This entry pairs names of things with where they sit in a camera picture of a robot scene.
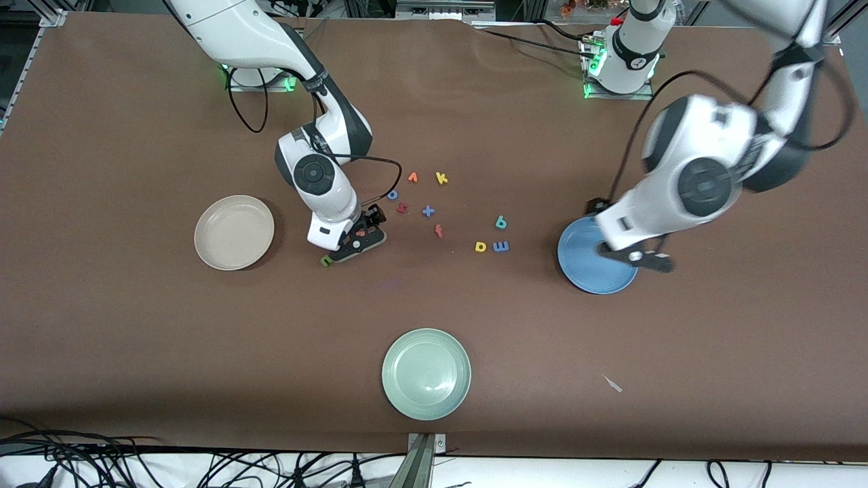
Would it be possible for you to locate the blue plate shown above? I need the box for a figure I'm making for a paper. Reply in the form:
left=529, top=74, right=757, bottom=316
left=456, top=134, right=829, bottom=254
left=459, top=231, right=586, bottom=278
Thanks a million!
left=557, top=216, right=640, bottom=296

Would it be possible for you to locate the beige brown plate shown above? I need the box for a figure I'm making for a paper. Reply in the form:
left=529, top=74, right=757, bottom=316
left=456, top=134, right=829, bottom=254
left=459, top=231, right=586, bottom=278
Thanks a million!
left=194, top=195, right=276, bottom=272

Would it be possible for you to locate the pale green plate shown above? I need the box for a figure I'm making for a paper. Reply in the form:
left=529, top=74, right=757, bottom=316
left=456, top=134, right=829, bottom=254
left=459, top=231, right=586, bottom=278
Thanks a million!
left=381, top=328, right=472, bottom=422

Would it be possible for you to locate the grey metal box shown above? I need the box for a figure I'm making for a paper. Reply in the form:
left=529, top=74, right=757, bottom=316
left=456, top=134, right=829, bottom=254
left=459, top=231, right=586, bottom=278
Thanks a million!
left=395, top=0, right=496, bottom=21

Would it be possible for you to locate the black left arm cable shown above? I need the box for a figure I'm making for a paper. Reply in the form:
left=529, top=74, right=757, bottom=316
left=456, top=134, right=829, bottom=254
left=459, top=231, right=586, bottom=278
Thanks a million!
left=610, top=37, right=856, bottom=201

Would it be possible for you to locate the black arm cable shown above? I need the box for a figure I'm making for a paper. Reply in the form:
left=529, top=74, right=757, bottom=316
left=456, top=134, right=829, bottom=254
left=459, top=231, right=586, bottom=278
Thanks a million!
left=610, top=37, right=856, bottom=201
left=226, top=64, right=403, bottom=205

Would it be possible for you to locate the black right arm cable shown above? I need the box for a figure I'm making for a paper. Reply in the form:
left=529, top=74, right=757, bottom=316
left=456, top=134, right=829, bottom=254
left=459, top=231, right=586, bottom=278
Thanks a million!
left=226, top=64, right=403, bottom=205

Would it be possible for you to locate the black table cable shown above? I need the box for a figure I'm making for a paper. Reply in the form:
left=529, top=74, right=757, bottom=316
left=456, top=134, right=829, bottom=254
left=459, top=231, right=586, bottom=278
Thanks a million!
left=471, top=19, right=597, bottom=62

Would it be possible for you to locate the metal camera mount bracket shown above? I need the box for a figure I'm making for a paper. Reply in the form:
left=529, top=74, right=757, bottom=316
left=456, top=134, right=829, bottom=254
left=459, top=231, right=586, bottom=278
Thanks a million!
left=388, top=432, right=447, bottom=488

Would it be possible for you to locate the aluminium table rail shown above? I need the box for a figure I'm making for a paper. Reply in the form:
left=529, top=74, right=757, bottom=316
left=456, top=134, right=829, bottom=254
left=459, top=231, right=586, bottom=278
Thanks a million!
left=817, top=0, right=868, bottom=47
left=0, top=8, right=68, bottom=136

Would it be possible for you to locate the black floor cable tangle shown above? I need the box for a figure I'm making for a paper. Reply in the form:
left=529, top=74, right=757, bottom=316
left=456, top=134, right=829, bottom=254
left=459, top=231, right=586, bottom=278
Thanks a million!
left=0, top=417, right=408, bottom=488

